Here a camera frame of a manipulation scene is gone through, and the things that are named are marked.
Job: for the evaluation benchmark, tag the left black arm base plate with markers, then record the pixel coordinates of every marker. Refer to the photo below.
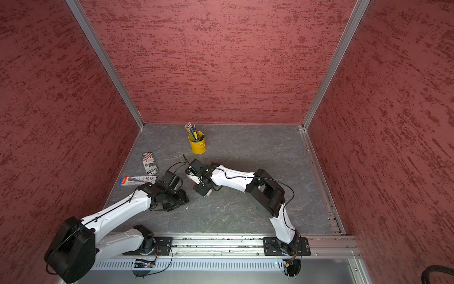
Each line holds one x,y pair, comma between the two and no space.
163,246

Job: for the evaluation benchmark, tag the blue red toothpaste box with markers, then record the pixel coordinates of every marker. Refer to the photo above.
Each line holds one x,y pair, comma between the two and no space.
136,180

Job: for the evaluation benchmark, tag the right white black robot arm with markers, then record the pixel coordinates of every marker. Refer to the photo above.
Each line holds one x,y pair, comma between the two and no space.
264,192

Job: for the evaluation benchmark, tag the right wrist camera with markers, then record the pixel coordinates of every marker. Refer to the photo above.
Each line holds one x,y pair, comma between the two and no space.
196,171

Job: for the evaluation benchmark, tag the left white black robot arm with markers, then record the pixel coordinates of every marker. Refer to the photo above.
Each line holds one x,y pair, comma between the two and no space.
79,244

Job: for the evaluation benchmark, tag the bundle of coloured pencils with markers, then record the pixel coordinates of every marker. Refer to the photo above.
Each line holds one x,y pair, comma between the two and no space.
192,131

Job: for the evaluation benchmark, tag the aluminium front rail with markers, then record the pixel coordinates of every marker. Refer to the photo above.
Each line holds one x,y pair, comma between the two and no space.
250,246

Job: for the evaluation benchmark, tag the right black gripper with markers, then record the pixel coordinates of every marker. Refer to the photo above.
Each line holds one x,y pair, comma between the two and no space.
202,190

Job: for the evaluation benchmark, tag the yellow pencil cup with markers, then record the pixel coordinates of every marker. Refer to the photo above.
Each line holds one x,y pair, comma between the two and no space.
198,147

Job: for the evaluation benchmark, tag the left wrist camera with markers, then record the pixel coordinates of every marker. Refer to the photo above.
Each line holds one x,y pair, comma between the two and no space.
170,182

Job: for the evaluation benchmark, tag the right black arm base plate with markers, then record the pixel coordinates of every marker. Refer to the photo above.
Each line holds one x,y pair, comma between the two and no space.
274,247

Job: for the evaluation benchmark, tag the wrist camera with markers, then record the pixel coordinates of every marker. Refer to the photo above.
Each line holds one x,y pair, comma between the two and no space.
196,171
170,182

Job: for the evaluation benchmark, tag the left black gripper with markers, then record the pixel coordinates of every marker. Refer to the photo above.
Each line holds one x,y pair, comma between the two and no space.
182,198

